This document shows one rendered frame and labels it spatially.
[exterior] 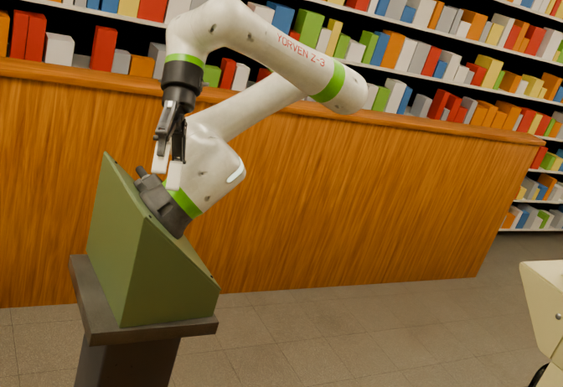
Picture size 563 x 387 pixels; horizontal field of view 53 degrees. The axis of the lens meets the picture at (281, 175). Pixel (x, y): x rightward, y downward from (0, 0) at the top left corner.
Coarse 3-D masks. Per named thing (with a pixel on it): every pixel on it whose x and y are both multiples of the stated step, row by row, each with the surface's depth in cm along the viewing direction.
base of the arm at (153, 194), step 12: (144, 180) 146; (156, 180) 145; (144, 192) 139; (156, 192) 138; (156, 204) 135; (168, 204) 137; (156, 216) 134; (168, 216) 136; (180, 216) 137; (168, 228) 136; (180, 228) 139
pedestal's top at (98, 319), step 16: (80, 256) 154; (80, 272) 148; (80, 288) 142; (96, 288) 144; (80, 304) 139; (96, 304) 138; (96, 320) 133; (112, 320) 135; (192, 320) 143; (208, 320) 145; (96, 336) 130; (112, 336) 132; (128, 336) 134; (144, 336) 137; (160, 336) 139; (176, 336) 141; (192, 336) 144
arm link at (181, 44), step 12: (192, 12) 127; (168, 24) 131; (180, 24) 128; (168, 36) 130; (180, 36) 128; (192, 36) 126; (168, 48) 130; (180, 48) 128; (192, 48) 128; (204, 48) 128; (168, 60) 128; (192, 60) 128; (204, 60) 132
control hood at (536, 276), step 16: (528, 272) 88; (544, 272) 88; (560, 272) 90; (528, 288) 88; (544, 288) 86; (560, 288) 84; (528, 304) 88; (544, 304) 86; (560, 304) 84; (544, 320) 86; (560, 320) 83; (544, 336) 86; (560, 336) 83; (544, 352) 85
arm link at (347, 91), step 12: (336, 60) 145; (336, 72) 142; (348, 72) 146; (336, 84) 143; (348, 84) 145; (360, 84) 149; (312, 96) 146; (324, 96) 145; (336, 96) 145; (348, 96) 147; (360, 96) 149; (336, 108) 150; (348, 108) 150; (360, 108) 153
